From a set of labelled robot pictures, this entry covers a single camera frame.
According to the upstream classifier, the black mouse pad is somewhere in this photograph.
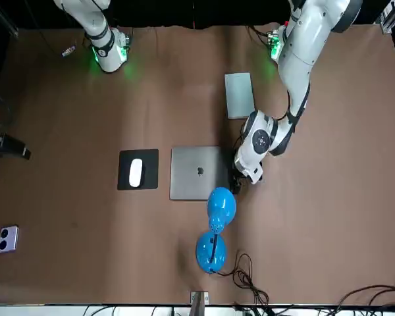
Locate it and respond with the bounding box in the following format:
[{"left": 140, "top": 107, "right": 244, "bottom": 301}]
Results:
[{"left": 117, "top": 148, "right": 160, "bottom": 191}]

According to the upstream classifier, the blue desk lamp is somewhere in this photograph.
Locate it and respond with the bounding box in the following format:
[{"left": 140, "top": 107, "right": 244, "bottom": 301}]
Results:
[{"left": 196, "top": 186, "right": 237, "bottom": 274}]

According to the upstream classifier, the silver laptop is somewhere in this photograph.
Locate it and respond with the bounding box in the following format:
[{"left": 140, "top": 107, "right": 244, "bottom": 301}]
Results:
[{"left": 169, "top": 145, "right": 233, "bottom": 201}]

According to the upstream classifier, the white computer mouse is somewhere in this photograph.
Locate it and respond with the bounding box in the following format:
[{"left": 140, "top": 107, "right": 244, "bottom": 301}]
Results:
[{"left": 128, "top": 159, "right": 144, "bottom": 188}]

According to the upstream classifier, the black lamp cable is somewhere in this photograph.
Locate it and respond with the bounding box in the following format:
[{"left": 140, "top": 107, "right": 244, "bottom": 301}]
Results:
[{"left": 213, "top": 251, "right": 271, "bottom": 307}]

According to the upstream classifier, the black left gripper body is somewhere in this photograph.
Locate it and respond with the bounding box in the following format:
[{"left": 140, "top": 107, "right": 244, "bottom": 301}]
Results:
[{"left": 230, "top": 166, "right": 251, "bottom": 195}]

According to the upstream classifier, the aluminium frame post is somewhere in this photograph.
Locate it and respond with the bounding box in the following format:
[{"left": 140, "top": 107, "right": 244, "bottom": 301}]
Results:
[{"left": 190, "top": 291, "right": 210, "bottom": 316}]

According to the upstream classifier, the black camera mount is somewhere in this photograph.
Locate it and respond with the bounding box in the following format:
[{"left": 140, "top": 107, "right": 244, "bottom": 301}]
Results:
[{"left": 0, "top": 131, "right": 32, "bottom": 161}]

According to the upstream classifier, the lilac box with black discs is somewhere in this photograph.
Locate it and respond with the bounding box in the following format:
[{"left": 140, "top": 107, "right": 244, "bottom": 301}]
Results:
[{"left": 0, "top": 225, "right": 20, "bottom": 253}]

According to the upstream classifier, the flat silver box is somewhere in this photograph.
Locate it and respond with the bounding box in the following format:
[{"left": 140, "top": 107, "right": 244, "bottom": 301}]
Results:
[{"left": 224, "top": 72, "right": 256, "bottom": 120}]

